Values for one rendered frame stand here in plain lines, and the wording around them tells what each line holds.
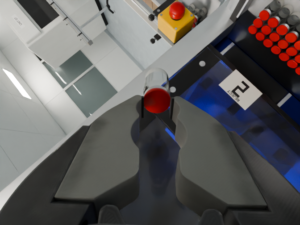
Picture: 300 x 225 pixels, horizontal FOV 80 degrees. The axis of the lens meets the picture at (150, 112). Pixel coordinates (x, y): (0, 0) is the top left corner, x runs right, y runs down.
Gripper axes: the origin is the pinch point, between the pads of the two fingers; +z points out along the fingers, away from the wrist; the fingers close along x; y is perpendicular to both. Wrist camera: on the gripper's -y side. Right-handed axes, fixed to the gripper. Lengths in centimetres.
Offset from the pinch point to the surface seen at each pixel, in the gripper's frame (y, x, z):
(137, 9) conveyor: -2, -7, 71
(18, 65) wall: 183, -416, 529
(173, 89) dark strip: 12.8, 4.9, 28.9
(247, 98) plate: 13.6, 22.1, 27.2
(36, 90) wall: 238, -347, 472
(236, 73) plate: 9.1, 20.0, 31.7
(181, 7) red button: -4.1, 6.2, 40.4
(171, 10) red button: -3.4, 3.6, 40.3
